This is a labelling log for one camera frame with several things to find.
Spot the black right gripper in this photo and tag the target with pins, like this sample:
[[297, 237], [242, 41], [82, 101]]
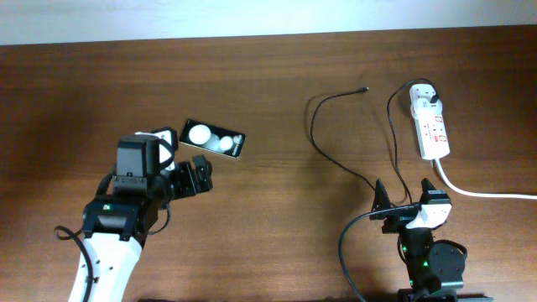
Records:
[[397, 218]]

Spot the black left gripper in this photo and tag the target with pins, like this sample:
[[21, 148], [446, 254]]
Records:
[[203, 178]]

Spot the black smartphone with lit screen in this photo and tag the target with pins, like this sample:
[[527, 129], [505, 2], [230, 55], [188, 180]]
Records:
[[212, 138]]

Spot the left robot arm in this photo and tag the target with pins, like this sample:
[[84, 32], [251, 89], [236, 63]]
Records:
[[119, 219]]

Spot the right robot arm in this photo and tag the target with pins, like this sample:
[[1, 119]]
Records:
[[435, 267]]

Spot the white USB charger plug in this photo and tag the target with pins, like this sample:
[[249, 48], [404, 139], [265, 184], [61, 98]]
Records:
[[425, 101]]

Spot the white power strip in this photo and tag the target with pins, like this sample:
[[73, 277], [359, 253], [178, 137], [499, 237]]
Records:
[[432, 137]]

